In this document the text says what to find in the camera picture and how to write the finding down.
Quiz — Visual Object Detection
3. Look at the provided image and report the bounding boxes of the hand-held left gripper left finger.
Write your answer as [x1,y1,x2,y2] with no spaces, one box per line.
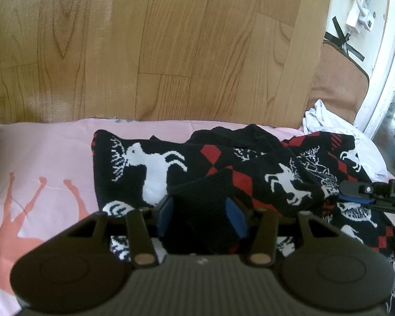
[66,195,176,268]

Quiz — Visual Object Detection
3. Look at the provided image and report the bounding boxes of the pink printed bed sheet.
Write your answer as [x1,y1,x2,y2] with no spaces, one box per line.
[0,118,312,316]

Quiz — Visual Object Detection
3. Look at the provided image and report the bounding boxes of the white window frame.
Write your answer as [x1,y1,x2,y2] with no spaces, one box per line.
[354,0,395,140]

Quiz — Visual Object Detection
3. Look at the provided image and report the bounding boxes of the wooden headboard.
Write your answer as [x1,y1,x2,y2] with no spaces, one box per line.
[0,0,334,129]

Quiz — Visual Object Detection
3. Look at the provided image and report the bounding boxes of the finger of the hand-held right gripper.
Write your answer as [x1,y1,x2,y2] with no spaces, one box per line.
[338,179,393,210]

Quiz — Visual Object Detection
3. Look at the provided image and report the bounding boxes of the black red deer-patterned sweater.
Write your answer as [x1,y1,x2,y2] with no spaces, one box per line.
[90,124,395,315]

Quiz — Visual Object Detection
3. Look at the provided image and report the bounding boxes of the brown perforated cushion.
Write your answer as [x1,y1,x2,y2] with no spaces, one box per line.
[308,39,371,126]

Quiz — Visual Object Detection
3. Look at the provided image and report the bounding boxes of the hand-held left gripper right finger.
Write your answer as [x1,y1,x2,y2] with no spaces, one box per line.
[225,196,339,268]

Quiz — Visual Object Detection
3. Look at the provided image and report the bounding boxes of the white power adapter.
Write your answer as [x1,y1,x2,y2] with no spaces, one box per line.
[345,0,376,36]

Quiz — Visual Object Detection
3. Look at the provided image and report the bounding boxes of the black tape strips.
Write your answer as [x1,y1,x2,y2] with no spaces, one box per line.
[324,0,364,61]

